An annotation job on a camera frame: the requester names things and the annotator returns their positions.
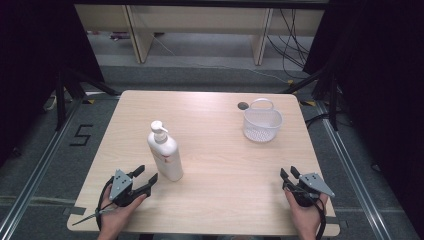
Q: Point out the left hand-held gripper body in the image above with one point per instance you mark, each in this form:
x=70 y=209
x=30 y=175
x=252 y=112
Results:
x=120 y=186

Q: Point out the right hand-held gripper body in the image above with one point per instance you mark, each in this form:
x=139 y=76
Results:
x=311 y=190

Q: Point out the white pump bottle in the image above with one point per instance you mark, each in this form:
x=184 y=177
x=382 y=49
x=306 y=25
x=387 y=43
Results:
x=165 y=156

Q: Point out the white plastic basket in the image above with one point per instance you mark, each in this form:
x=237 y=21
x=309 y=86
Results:
x=262 y=125

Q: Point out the person's right hand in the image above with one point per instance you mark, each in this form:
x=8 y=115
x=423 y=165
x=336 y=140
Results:
x=305 y=218

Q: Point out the person's left hand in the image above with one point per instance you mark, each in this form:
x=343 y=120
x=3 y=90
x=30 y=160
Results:
x=115 y=218

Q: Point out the black metal stand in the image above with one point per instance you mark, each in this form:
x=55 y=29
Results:
x=60 y=103
x=333 y=100

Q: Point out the black curtain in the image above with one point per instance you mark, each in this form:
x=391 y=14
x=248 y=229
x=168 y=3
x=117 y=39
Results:
x=30 y=66
x=383 y=83

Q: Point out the light wooden desk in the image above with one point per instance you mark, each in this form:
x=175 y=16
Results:
x=200 y=20

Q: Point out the metal floor rail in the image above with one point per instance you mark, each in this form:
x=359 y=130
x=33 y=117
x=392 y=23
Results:
x=353 y=176
x=36 y=176

